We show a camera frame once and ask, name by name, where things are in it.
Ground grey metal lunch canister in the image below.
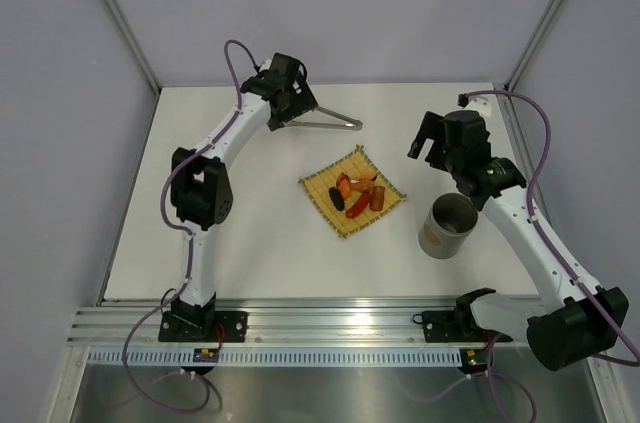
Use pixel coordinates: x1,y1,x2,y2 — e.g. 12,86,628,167
418,193,479,260

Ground stainless steel tongs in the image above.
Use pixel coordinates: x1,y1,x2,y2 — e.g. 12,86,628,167
285,106,363,131

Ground orange salmon slice toy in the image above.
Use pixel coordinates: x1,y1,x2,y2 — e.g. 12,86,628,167
355,171,378,185

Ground bamboo woven tray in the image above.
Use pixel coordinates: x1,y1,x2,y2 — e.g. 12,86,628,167
298,145,406,239

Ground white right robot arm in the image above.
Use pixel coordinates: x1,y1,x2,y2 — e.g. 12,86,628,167
408,110,629,371

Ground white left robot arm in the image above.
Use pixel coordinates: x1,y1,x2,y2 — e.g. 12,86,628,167
159,53,318,343

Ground brown grilled sausage toy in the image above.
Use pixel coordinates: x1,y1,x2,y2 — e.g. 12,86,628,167
369,185,386,212

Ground red sausage toy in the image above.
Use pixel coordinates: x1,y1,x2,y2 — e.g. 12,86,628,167
345,192,371,219

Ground orange fried fish toy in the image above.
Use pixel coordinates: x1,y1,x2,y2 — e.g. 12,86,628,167
336,173,351,199

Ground black sea cucumber toy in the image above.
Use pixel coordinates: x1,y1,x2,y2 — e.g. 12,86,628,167
328,187,345,212

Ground right small circuit board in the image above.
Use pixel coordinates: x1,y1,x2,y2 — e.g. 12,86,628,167
461,349,488,367

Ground small circuit board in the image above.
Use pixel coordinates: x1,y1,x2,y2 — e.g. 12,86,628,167
193,348,219,363
461,349,488,367

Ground left small circuit board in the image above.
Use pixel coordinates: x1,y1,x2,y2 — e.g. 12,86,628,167
193,348,219,363

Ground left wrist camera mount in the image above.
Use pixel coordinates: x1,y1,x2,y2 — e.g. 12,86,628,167
258,58,272,72

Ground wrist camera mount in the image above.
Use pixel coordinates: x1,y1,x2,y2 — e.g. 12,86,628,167
458,94,493,118
258,58,272,72

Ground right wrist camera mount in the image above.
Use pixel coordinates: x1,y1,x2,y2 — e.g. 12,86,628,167
458,94,493,118

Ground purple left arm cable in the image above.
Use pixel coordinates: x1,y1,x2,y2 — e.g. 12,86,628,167
121,39,261,414

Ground right aluminium frame post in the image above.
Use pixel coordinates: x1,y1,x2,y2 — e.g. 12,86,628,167
502,0,568,91

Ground aluminium frame post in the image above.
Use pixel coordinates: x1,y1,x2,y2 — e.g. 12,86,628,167
502,0,568,91
99,0,162,97

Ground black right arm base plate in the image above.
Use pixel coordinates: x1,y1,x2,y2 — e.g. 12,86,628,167
411,310,495,344

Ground left aluminium frame post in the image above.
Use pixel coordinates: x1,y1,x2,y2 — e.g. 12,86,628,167
99,0,162,97

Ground aluminium front rail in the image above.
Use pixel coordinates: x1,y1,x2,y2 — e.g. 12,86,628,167
66,297,455,348

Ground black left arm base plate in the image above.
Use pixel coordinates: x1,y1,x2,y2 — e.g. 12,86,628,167
158,311,249,344

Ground white slotted cable duct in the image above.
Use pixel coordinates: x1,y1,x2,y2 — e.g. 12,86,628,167
88,347,462,368

